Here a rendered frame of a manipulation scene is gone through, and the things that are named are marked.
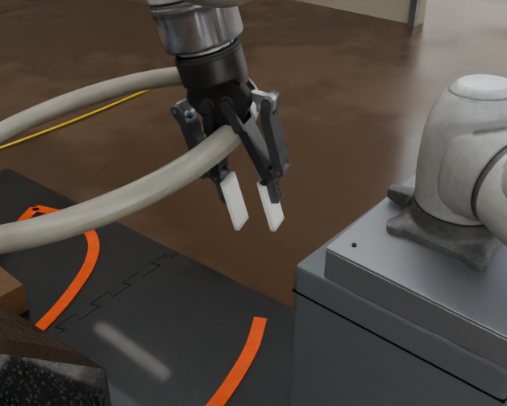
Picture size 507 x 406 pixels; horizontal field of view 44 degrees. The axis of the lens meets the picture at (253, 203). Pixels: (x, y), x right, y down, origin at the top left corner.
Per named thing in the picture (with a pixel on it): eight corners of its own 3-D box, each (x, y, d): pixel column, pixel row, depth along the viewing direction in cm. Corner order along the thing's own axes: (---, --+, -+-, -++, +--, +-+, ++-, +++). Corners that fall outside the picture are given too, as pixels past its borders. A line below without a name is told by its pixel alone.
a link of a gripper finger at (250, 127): (230, 89, 72) (240, 85, 72) (274, 170, 76) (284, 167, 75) (215, 103, 70) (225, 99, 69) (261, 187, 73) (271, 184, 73)
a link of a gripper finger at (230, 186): (224, 183, 76) (218, 183, 76) (239, 230, 79) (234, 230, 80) (234, 171, 78) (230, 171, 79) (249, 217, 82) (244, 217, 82)
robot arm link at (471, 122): (467, 166, 116) (492, 53, 104) (540, 220, 103) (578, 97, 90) (393, 185, 111) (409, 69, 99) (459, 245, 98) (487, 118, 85)
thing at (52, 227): (-187, 283, 71) (-203, 263, 70) (22, 112, 112) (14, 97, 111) (216, 231, 58) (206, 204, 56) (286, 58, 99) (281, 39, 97)
